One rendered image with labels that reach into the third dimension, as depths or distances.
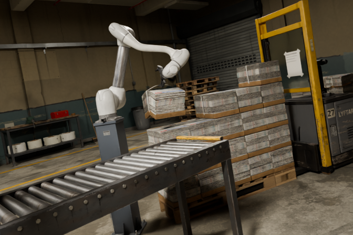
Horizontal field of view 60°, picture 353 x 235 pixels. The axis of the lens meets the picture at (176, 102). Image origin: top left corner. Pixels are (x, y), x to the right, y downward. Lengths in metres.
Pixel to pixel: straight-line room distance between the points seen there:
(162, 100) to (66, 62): 7.04
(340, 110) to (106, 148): 2.54
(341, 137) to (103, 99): 2.59
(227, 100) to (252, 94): 0.31
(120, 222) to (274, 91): 1.97
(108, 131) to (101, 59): 7.45
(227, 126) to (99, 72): 7.29
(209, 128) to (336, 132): 1.52
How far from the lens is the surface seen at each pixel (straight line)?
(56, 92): 9.22
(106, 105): 2.62
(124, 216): 2.79
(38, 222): 1.35
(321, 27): 9.37
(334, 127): 3.73
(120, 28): 2.65
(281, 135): 3.39
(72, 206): 1.38
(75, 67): 9.55
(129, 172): 1.64
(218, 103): 2.91
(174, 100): 2.66
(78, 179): 1.73
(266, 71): 3.29
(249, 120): 3.12
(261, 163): 3.25
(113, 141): 2.62
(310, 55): 3.46
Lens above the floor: 1.19
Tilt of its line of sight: 3 degrees down
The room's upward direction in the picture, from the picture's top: 10 degrees counter-clockwise
